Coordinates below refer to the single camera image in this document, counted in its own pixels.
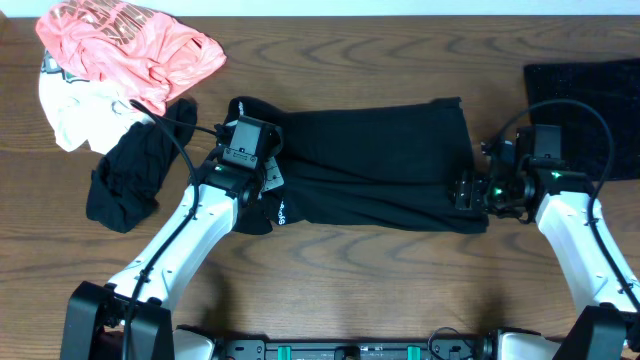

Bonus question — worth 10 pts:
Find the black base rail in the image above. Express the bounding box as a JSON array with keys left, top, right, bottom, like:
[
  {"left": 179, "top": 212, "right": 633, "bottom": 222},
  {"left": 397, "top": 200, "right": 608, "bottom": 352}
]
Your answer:
[{"left": 172, "top": 327, "right": 501, "bottom": 360}]

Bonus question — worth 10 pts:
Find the black t-shirt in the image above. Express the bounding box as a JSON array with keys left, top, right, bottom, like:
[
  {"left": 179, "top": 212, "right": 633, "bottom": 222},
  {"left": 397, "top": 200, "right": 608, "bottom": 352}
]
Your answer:
[{"left": 226, "top": 96, "right": 488, "bottom": 235}]

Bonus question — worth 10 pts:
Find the left black cable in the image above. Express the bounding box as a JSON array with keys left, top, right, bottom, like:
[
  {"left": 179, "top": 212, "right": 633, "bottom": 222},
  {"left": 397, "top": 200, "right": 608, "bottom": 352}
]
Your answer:
[{"left": 121, "top": 98, "right": 226, "bottom": 360}]

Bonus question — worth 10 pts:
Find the white printed shirt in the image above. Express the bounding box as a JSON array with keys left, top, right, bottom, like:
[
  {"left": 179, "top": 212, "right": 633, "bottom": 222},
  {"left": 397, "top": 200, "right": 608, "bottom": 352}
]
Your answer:
[{"left": 39, "top": 52, "right": 152, "bottom": 154}]

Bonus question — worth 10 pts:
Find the coral pink printed shirt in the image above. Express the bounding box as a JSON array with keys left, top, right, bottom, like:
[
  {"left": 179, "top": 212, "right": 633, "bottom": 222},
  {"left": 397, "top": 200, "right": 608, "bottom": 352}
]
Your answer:
[{"left": 35, "top": 0, "right": 227, "bottom": 115}]

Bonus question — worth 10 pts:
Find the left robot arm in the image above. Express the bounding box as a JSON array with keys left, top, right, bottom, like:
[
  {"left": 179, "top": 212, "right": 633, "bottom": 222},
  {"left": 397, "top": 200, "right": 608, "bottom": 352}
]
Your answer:
[{"left": 60, "top": 115, "right": 284, "bottom": 359}]

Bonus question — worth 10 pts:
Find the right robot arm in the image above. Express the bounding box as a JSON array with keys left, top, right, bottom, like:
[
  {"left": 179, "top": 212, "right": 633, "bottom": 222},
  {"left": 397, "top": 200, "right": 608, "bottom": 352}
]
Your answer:
[{"left": 451, "top": 125, "right": 639, "bottom": 359}]

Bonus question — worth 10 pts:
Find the black fabric storage container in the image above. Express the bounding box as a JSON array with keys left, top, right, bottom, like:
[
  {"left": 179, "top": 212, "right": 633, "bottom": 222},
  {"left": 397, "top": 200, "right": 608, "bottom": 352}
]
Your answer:
[{"left": 524, "top": 59, "right": 639, "bottom": 180}]

